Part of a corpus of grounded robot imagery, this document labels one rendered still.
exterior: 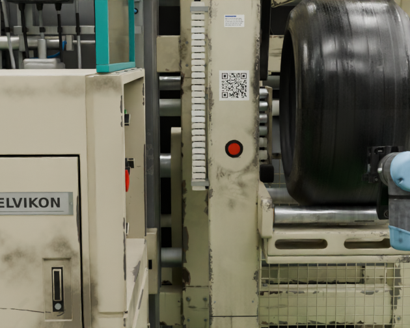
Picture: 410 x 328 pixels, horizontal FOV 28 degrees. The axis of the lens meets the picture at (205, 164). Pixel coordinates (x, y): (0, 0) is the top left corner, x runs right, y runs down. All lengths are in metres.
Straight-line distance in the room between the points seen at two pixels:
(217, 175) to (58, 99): 0.91
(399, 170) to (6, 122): 0.76
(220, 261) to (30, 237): 0.93
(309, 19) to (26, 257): 1.01
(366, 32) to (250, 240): 0.60
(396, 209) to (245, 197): 0.56
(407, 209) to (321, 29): 0.53
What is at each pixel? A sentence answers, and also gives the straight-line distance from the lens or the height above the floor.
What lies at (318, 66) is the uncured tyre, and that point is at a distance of 1.91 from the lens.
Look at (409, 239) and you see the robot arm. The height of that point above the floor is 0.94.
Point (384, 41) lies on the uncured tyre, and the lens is 1.96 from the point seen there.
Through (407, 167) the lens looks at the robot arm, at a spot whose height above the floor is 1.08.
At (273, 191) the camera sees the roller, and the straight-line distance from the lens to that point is 2.31.
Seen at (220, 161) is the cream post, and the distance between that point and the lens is 2.07.
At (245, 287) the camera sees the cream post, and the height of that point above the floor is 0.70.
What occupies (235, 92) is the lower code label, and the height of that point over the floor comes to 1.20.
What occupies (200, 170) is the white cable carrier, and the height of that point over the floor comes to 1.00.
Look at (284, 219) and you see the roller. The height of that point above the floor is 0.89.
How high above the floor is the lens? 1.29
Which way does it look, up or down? 8 degrees down
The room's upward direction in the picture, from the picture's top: straight up
